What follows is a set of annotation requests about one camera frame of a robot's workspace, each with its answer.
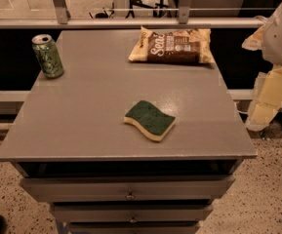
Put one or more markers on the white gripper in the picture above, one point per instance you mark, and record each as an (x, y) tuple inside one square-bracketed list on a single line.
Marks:
[(281, 39)]

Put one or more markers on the green and yellow sponge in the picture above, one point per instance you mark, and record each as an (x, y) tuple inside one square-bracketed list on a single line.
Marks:
[(149, 120)]

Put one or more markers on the green soda can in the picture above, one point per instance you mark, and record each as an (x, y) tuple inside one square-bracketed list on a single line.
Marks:
[(47, 55)]

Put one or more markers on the brown chip bag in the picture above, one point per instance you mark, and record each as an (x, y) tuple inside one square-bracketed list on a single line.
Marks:
[(183, 46)]

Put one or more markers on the top grey drawer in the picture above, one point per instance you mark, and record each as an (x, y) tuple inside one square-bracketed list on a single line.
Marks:
[(121, 189)]

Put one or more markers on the grey drawer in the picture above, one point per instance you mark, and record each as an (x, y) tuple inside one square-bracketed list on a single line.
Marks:
[(137, 228), (121, 189), (131, 212)]

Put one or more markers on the metal railing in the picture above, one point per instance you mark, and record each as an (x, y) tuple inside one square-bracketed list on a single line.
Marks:
[(29, 14)]

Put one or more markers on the grey drawer cabinet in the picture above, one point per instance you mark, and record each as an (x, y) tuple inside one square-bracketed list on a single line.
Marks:
[(116, 147)]

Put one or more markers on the middle grey drawer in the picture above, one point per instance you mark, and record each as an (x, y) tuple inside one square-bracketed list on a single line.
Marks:
[(131, 212)]

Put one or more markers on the bottom grey drawer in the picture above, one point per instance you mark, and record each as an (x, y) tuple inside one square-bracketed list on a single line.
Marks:
[(137, 228)]

